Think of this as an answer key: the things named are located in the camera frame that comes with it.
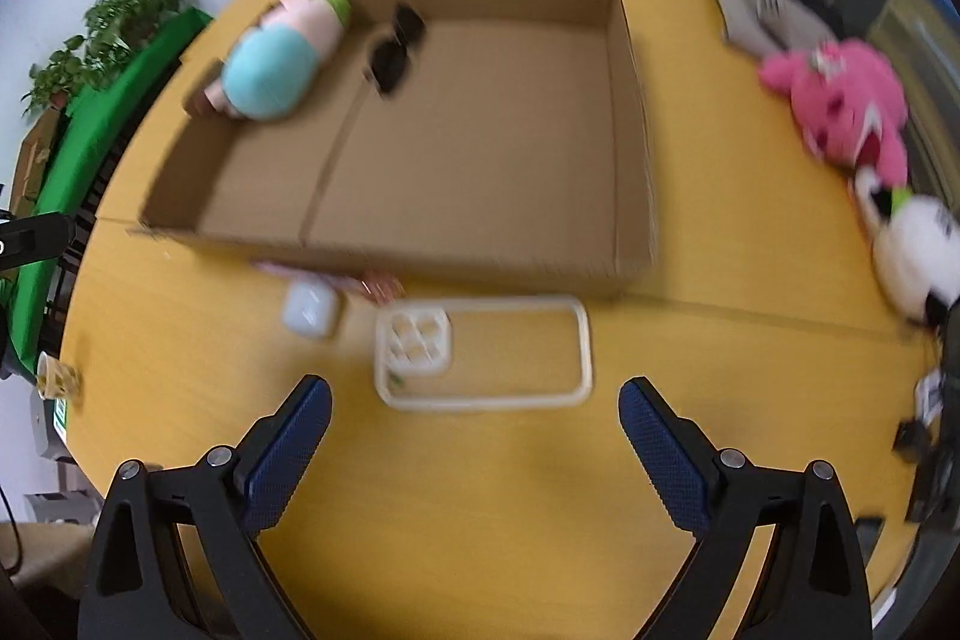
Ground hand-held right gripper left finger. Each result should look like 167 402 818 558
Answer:
76 374 333 640

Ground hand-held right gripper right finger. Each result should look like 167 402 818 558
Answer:
618 376 875 640

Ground white earbuds case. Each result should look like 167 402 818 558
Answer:
281 280 344 338

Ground beige phone case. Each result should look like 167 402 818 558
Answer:
373 295 595 413

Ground teal pink plush doll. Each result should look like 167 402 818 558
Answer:
186 0 353 122

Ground brown cardboard box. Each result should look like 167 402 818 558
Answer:
127 0 661 302

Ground black sunglasses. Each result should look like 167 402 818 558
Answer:
364 2 427 97

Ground flat brown cardboard piece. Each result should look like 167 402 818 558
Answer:
13 106 67 215

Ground patterned paper cup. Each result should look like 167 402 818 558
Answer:
36 353 83 402

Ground small green potted plant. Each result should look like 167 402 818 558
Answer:
21 34 107 120

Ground large green potted plant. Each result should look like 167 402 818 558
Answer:
82 0 188 50

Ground black equipment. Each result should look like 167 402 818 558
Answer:
892 302 960 525

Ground white black plush toy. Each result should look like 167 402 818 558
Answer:
851 167 960 330

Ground pink plush toy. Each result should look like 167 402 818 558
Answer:
757 38 910 185

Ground grey cloth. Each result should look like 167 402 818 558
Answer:
701 0 847 55

